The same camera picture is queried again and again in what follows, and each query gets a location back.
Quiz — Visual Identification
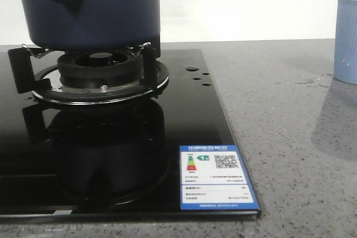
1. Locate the black gas burner head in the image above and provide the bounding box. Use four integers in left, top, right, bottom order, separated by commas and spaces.
57, 49, 143, 89

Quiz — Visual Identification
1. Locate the blue white energy label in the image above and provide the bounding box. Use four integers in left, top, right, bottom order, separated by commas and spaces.
180, 145, 260, 212

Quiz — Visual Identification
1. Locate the light blue ribbed cup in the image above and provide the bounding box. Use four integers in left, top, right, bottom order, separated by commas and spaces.
334, 0, 356, 85

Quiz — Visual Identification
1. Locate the black glass gas stove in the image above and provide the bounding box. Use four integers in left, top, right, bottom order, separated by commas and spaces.
1, 48, 261, 222

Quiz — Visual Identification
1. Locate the dark blue cooking pot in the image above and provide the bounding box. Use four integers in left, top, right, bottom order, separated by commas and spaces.
22, 0, 160, 51

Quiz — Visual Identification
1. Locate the black metal pot support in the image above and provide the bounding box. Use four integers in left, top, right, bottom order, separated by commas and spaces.
8, 42, 169, 106

